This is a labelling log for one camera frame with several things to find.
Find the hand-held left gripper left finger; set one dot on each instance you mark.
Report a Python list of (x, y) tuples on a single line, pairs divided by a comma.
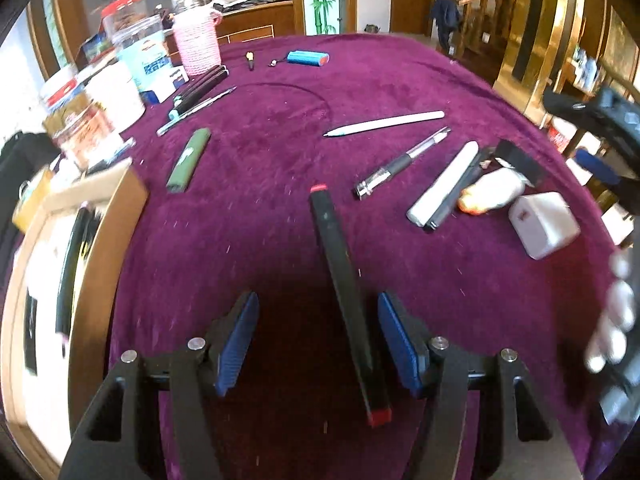
[(235, 345)]

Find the black marker red caps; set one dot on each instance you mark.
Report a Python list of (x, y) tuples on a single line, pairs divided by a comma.
[(345, 285)]

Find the person's right hand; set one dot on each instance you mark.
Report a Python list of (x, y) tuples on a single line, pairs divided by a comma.
[(617, 305)]

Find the white tub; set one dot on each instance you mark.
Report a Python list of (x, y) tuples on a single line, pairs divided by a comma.
[(117, 92)]

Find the tall clear snack jar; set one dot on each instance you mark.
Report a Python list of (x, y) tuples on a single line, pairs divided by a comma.
[(60, 89)]

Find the large white charger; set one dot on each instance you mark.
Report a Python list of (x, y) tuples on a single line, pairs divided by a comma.
[(542, 222)]

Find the olive green pen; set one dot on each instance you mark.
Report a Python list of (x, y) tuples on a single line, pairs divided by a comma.
[(190, 160)]

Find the golden pillar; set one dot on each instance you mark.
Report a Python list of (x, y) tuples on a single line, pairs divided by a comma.
[(545, 25)]

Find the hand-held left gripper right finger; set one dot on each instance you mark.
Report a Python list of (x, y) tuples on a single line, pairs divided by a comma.
[(400, 345)]

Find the cardboard box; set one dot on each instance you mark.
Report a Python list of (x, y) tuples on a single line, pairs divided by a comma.
[(100, 260)]

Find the white stylus pen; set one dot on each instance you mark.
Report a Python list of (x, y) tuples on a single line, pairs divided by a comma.
[(385, 123)]

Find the clear gel pen black grip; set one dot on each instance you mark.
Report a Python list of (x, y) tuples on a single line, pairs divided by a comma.
[(400, 162)]

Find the white glue bottle orange cap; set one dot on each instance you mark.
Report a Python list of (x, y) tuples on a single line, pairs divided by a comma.
[(492, 190)]

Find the jar orange label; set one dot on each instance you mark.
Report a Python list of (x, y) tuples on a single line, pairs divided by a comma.
[(82, 130)]

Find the clear jar blue label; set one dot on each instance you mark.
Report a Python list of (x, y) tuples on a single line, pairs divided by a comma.
[(142, 55)]

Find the red white bucket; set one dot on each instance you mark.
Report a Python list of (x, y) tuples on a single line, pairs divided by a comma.
[(560, 135)]

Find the red-lidded plastic jar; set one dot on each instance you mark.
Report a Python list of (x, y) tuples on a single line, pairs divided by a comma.
[(125, 15)]

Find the black pen metal clip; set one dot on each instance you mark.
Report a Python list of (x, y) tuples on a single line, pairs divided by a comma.
[(457, 195)]

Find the white printed carton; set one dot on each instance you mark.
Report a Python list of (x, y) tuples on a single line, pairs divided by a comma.
[(165, 82)]

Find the pink knit-sleeved jar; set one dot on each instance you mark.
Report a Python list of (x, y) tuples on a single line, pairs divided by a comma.
[(197, 40)]

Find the thin silver pen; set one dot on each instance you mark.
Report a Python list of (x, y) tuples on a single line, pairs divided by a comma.
[(195, 110)]

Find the wooden stair railing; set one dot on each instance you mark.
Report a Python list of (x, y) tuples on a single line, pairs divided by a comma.
[(480, 10)]

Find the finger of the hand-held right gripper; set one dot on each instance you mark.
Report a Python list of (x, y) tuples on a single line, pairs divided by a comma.
[(597, 165), (600, 107)]

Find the black pens bundle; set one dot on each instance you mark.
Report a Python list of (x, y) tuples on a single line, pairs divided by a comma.
[(197, 95)]

